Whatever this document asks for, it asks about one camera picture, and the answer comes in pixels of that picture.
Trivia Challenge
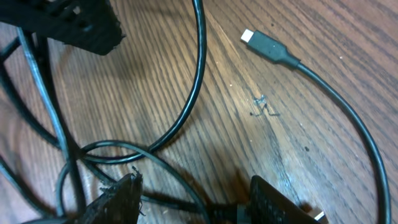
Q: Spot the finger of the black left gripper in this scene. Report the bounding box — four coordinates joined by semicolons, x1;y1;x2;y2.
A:
1;0;124;55

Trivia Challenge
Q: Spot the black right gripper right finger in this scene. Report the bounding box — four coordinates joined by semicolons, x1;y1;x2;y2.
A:
248;175;319;224

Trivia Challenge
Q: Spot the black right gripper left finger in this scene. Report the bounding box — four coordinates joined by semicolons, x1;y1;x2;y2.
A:
73;168;142;224

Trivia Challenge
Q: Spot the black USB cable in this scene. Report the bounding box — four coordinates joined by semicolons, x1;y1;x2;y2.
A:
0;0;392;224

